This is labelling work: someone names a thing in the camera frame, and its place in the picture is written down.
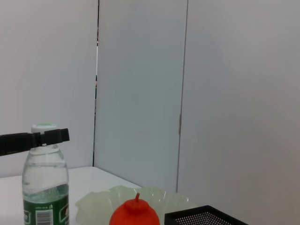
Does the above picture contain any black mesh pen holder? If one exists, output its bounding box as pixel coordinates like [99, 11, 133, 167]
[164, 205, 249, 225]

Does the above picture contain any clear green-label water bottle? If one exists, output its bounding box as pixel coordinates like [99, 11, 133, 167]
[22, 123, 70, 225]

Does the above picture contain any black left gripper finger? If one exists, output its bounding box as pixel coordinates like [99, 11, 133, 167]
[0, 127, 70, 157]

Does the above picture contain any orange fruit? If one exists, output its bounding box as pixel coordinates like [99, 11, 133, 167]
[109, 192, 161, 225]

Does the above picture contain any green glass fruit plate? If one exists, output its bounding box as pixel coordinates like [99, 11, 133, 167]
[75, 185, 200, 225]

